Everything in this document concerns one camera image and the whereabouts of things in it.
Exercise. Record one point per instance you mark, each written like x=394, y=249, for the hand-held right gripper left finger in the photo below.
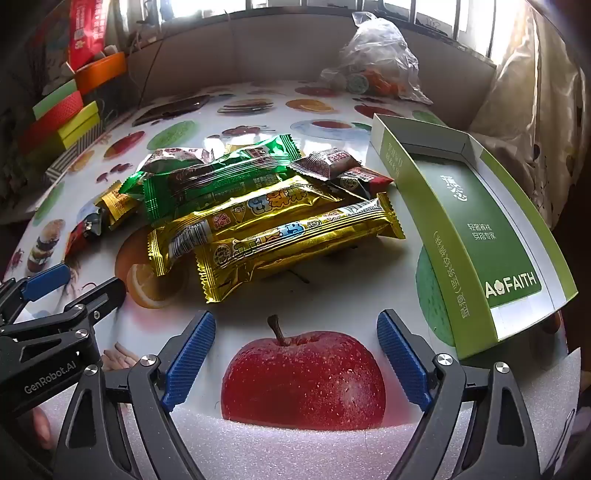
x=194, y=360

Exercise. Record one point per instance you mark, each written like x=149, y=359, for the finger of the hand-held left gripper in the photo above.
x=46, y=281
x=104, y=297

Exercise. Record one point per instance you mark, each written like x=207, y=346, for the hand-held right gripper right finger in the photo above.
x=401, y=364

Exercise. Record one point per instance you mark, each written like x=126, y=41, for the small gold candy packet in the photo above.
x=115, y=203

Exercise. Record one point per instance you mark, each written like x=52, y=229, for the long gold snack packet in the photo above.
x=295, y=244
x=240, y=207

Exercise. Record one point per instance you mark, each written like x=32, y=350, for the white brown candy packet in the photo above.
x=175, y=154

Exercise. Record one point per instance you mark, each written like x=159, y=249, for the green cardboard box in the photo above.
x=475, y=217

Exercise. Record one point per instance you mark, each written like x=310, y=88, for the red white snack packet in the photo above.
x=323, y=164

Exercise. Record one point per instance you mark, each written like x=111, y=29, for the person's left hand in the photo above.
x=41, y=427

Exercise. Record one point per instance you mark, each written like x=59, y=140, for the red dark snack packet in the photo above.
x=364, y=177
x=81, y=235

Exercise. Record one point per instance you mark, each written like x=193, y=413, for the black white striped box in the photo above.
x=76, y=154

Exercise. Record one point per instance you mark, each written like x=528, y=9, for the white foam sheet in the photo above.
x=300, y=454

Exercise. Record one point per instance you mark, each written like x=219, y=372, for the red flat box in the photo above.
x=51, y=120

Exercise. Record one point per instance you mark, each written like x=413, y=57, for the yellow-green box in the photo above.
x=81, y=122

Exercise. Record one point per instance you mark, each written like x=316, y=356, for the light green flat box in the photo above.
x=55, y=97

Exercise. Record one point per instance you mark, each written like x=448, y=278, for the black smartphone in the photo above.
x=175, y=108

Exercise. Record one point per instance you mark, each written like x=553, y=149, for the orange box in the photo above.
x=101, y=71

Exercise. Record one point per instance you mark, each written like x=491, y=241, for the red printed package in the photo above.
x=90, y=32

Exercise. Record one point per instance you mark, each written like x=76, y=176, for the patterned cream cloth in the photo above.
x=521, y=115

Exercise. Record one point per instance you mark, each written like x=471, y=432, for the round teal-white lid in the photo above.
x=358, y=84

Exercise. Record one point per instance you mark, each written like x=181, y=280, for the orange wrapped item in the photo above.
x=383, y=81

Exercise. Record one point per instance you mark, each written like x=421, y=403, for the clear plastic bag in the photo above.
x=378, y=46

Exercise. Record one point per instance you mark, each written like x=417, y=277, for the window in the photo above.
x=323, y=7

